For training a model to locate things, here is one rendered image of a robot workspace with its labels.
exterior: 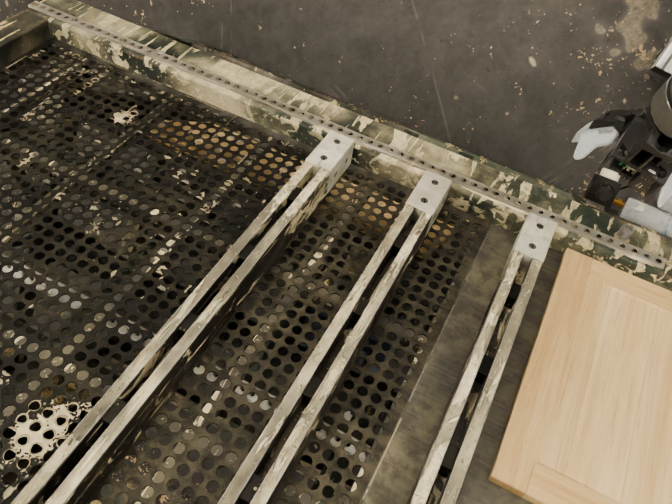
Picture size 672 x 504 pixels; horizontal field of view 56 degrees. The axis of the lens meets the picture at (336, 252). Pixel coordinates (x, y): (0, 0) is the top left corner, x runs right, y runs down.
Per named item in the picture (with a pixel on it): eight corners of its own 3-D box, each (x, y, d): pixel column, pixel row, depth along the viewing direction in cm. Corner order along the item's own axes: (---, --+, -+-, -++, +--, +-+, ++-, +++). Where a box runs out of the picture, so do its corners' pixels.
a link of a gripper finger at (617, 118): (583, 120, 85) (640, 117, 77) (588, 111, 86) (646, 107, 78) (601, 143, 87) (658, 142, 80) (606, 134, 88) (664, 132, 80)
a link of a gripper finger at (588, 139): (545, 153, 89) (599, 153, 81) (566, 120, 90) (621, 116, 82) (557, 167, 91) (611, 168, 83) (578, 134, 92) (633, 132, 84)
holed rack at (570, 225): (664, 260, 132) (665, 258, 132) (662, 269, 130) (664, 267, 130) (36, 2, 166) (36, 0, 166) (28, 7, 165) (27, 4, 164)
